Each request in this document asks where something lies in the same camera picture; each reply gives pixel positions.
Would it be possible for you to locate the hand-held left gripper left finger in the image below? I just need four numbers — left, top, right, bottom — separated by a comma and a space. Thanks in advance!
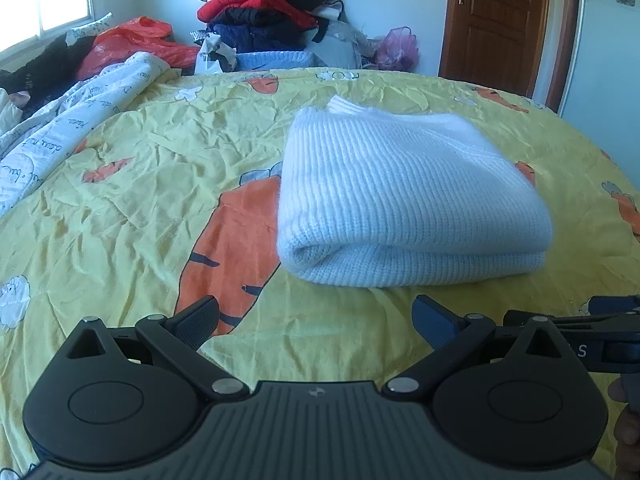
66, 295, 251, 403

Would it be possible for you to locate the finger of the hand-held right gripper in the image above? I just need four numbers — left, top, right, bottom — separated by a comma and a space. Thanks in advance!
589, 296, 640, 315
502, 309, 640, 335

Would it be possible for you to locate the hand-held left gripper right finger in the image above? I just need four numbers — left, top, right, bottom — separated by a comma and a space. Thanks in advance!
380, 294, 566, 403

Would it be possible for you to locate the white knit sweater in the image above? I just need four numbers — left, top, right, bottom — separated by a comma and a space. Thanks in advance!
276, 94, 555, 288

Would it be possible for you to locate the person's right hand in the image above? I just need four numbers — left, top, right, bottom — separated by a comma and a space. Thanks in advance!
607, 376, 640, 480

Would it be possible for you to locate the yellow carrot print bedsheet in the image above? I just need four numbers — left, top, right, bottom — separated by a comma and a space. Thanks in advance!
0, 66, 640, 480

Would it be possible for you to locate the white printed quilt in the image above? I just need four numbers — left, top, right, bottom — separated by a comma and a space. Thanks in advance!
0, 51, 181, 218

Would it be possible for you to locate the black and white patterned bag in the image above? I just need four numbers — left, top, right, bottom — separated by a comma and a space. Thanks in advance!
195, 32, 238, 75

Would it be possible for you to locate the light blue knit garment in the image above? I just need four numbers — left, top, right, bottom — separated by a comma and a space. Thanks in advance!
235, 51, 328, 71

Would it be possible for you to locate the pink plastic bag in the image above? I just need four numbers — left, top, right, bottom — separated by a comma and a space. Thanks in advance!
375, 26, 418, 72

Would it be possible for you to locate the grey cloth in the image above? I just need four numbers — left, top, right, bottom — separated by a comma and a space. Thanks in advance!
310, 22, 381, 68

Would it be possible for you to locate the red plastic bag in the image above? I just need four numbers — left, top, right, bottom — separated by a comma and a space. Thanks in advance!
77, 16, 201, 81

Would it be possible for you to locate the navy garment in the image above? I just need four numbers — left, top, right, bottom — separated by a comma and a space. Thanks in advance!
207, 20, 311, 56

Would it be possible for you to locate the dark cloth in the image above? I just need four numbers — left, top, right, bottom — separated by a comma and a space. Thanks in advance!
0, 35, 98, 121

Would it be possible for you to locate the brown wooden door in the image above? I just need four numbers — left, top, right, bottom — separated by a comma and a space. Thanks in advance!
440, 0, 552, 98

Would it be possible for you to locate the brown wooden door frame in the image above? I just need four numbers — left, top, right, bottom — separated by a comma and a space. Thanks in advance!
545, 0, 583, 113

